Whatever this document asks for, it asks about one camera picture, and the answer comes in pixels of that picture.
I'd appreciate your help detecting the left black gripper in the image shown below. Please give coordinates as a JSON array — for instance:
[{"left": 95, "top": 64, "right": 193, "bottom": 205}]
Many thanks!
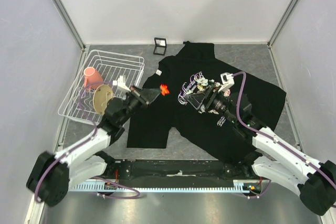
[{"left": 119, "top": 84, "right": 162, "bottom": 124}]

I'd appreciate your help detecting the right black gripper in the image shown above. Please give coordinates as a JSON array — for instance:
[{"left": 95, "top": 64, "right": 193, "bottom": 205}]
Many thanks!
[{"left": 185, "top": 85, "right": 238, "bottom": 124}]

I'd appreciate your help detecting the orange butterfly brooch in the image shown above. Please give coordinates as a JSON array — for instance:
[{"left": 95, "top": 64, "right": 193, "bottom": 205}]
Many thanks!
[{"left": 160, "top": 84, "right": 170, "bottom": 96}]

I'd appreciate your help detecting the small white brooch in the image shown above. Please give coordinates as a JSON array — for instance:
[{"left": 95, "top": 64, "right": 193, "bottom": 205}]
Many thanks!
[{"left": 156, "top": 69, "right": 162, "bottom": 76}]

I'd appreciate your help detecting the black printed t-shirt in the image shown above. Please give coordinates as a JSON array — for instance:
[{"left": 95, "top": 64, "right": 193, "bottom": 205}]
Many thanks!
[{"left": 127, "top": 42, "right": 286, "bottom": 164}]

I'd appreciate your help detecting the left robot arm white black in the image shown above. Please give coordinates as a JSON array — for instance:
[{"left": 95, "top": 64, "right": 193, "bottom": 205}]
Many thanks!
[{"left": 26, "top": 86, "right": 162, "bottom": 207}]

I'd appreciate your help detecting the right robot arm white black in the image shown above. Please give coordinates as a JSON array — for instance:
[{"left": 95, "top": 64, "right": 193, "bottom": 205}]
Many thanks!
[{"left": 185, "top": 87, "right": 335, "bottom": 216}]

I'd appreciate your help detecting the tan round plate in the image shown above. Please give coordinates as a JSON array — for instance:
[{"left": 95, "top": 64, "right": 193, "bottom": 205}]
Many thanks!
[{"left": 92, "top": 84, "right": 114, "bottom": 115}]

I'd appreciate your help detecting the small black open box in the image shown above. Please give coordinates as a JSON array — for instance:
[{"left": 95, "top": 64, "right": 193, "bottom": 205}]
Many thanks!
[{"left": 153, "top": 37, "right": 167, "bottom": 56}]

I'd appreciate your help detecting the pink plastic cup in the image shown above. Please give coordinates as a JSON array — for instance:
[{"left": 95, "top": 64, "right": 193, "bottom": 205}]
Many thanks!
[{"left": 83, "top": 67, "right": 103, "bottom": 90}]

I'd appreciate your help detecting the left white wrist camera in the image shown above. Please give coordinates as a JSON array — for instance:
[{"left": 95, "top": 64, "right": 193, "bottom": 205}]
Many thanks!
[{"left": 112, "top": 75, "right": 130, "bottom": 92}]

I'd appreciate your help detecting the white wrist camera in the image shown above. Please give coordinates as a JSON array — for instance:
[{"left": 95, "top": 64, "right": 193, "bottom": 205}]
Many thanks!
[
  {"left": 112, "top": 75, "right": 130, "bottom": 92},
  {"left": 219, "top": 72, "right": 234, "bottom": 92}
]

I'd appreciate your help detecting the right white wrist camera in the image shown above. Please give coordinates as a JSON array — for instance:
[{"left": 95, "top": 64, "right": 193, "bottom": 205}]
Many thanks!
[{"left": 219, "top": 72, "right": 234, "bottom": 92}]

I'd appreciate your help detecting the white wire basket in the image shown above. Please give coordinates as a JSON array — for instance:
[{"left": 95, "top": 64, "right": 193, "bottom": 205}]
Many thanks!
[{"left": 58, "top": 50, "right": 145, "bottom": 125}]

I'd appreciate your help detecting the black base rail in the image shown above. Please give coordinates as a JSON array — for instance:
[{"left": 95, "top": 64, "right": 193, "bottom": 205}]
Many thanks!
[{"left": 91, "top": 159, "right": 266, "bottom": 182}]

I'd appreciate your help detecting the toothed aluminium cable rail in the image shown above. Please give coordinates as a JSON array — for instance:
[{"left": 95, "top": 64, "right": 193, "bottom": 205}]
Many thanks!
[{"left": 69, "top": 180, "right": 253, "bottom": 193}]

